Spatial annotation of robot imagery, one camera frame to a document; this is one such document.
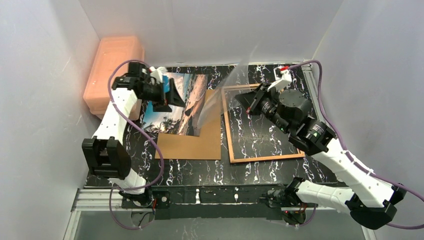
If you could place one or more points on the clear acrylic sheet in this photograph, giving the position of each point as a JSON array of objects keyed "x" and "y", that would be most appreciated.
[{"x": 223, "y": 97}]

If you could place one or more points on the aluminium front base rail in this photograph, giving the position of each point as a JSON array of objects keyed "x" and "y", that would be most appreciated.
[{"x": 98, "y": 215}]

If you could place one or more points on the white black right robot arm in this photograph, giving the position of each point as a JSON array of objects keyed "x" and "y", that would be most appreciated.
[{"x": 369, "y": 201}]

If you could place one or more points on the wooden picture frame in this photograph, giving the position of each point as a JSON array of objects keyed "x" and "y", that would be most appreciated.
[{"x": 254, "y": 138}]

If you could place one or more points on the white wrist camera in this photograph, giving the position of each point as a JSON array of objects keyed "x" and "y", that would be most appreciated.
[
  {"x": 282, "y": 77},
  {"x": 159, "y": 76}
]

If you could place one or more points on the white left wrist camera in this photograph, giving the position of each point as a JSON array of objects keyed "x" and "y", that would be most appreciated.
[{"x": 159, "y": 76}]

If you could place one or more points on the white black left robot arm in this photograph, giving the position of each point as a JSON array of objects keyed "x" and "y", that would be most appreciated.
[{"x": 105, "y": 155}]

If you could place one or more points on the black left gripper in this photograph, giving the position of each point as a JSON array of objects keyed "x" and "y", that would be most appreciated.
[{"x": 166, "y": 94}]

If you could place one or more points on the beach landscape photo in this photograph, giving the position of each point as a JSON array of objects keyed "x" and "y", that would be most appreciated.
[{"x": 182, "y": 120}]

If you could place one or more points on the brown fibreboard backing board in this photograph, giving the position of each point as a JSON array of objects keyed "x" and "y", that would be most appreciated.
[{"x": 206, "y": 146}]

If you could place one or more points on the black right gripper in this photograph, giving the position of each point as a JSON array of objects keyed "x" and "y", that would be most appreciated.
[{"x": 257, "y": 102}]

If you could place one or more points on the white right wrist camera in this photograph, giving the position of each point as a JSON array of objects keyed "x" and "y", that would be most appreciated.
[{"x": 282, "y": 77}]

